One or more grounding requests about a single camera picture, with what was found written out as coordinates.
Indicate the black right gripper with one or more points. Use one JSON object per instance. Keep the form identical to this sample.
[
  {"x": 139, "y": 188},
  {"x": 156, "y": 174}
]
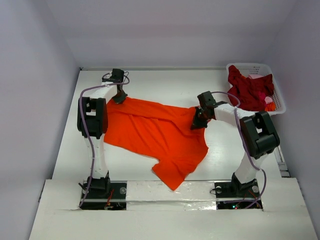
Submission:
[{"x": 200, "y": 118}]

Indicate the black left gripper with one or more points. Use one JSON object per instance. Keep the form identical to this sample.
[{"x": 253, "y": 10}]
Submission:
[{"x": 120, "y": 99}]

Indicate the orange t shirt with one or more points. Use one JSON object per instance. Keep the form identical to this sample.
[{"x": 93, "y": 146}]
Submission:
[{"x": 158, "y": 131}]

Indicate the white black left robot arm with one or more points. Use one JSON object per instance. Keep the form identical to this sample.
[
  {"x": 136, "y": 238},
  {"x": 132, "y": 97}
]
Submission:
[{"x": 92, "y": 122}]

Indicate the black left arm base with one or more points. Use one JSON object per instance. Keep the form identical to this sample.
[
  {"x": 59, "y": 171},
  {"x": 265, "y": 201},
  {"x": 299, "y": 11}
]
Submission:
[{"x": 114, "y": 200}]

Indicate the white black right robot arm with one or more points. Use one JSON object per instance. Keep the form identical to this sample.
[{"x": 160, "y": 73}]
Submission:
[{"x": 257, "y": 132}]

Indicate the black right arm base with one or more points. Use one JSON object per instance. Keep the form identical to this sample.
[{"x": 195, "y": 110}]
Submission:
[{"x": 228, "y": 198}]

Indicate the dark red t shirt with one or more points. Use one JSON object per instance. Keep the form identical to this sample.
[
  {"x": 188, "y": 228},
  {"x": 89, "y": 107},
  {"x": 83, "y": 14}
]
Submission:
[{"x": 249, "y": 92}]

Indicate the white plastic laundry basket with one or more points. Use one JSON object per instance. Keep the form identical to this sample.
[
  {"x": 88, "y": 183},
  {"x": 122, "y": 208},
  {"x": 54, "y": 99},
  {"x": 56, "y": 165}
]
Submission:
[{"x": 256, "y": 70}]

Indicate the pink garment in basket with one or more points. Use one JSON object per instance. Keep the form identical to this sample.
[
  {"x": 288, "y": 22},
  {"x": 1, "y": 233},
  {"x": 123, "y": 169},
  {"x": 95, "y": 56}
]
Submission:
[{"x": 268, "y": 100}]

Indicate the orange garment in basket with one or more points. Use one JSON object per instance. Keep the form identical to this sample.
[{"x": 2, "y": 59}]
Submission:
[{"x": 270, "y": 107}]

